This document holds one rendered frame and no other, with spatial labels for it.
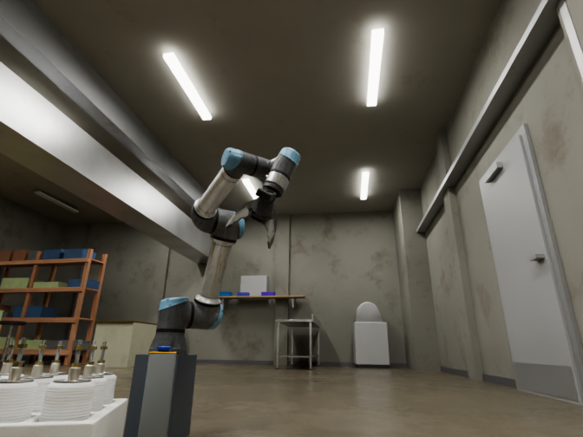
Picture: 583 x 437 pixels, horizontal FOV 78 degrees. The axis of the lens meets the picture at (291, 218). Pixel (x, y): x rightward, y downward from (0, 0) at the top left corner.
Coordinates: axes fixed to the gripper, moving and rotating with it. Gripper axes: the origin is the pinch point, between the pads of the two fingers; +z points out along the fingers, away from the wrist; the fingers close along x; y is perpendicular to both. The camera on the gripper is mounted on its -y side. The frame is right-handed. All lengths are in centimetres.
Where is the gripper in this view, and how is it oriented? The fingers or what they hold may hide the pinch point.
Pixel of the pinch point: (246, 238)
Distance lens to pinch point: 112.5
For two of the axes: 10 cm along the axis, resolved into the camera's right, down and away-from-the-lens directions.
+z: -4.0, 8.5, -3.5
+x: -9.1, -4.2, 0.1
